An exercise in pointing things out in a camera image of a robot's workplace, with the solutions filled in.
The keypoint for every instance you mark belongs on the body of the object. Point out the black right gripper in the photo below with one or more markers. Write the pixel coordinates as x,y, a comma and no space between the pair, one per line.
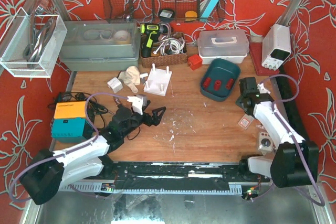
242,102

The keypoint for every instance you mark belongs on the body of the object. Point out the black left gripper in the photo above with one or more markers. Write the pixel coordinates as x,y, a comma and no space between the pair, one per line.
147,118

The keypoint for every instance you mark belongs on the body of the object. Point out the large red spring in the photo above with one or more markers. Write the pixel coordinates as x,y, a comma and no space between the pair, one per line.
217,85
230,84

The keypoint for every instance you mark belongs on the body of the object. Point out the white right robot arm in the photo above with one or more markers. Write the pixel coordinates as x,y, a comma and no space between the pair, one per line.
294,161

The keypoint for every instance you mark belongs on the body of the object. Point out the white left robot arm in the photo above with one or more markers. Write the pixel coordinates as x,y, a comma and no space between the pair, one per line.
50,171

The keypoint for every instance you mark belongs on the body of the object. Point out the small red spring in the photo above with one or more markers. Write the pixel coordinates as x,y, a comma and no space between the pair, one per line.
206,82

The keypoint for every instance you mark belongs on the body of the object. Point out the teal plastic tray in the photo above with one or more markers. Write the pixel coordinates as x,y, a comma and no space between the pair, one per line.
223,70

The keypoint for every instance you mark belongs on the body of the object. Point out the white peg fixture board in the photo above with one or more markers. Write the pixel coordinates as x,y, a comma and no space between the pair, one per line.
158,81

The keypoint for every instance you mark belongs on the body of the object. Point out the black orange screwdriver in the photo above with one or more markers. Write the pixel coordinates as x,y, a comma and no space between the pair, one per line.
117,102

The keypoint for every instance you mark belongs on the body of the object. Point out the red mat under supply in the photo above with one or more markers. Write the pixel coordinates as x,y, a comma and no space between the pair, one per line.
255,50

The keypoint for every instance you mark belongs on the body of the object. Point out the beige work glove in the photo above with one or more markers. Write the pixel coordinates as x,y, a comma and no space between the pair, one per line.
131,78

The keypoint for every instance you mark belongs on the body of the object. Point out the white box with round dial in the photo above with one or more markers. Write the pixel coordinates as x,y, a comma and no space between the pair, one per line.
265,143

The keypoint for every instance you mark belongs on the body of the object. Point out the white power adapter cube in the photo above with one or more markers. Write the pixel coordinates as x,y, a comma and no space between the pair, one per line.
115,84

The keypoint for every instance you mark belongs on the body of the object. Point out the clear white storage case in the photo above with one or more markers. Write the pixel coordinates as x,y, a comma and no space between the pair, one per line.
231,45

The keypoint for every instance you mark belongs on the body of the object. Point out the white bench power supply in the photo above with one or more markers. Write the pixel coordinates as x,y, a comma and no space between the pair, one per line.
276,47

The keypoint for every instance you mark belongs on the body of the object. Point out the woven wicker basket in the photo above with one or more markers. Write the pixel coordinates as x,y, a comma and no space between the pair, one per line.
166,60

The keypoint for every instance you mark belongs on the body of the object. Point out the small red box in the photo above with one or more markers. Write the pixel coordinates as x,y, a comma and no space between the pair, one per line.
194,62

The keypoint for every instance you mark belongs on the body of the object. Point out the yellow soldering station box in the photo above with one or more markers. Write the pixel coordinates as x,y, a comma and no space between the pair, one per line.
70,110

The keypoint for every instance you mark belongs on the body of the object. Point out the teal power supply box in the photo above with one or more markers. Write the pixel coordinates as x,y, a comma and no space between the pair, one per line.
71,130

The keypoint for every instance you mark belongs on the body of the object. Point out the yellow tape measure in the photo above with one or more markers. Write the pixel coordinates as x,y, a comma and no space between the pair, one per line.
191,16

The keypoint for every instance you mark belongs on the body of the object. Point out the grey-green plastic toolbox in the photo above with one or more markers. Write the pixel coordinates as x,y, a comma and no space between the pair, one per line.
96,45

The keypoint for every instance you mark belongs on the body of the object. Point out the light blue flat case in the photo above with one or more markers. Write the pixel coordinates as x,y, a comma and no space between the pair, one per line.
206,8

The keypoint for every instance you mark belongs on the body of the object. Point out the grey pliers in bin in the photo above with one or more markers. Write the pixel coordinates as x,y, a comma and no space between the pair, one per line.
38,39

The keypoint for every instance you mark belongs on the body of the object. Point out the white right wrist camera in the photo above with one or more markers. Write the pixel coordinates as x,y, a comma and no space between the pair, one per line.
261,88

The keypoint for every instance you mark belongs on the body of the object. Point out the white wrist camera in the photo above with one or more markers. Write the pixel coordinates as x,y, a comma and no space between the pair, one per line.
261,88
139,103

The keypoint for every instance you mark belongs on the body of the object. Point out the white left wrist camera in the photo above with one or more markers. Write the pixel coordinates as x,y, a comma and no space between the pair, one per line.
139,103

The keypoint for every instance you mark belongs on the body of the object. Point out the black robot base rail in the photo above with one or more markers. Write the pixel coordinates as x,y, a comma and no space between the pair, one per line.
177,176

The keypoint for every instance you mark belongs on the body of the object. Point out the yellow-green cordless drill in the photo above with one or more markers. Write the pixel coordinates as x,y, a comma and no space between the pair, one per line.
152,33

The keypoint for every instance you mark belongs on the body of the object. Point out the clear acrylic wall bin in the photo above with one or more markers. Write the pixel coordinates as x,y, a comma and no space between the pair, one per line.
15,39

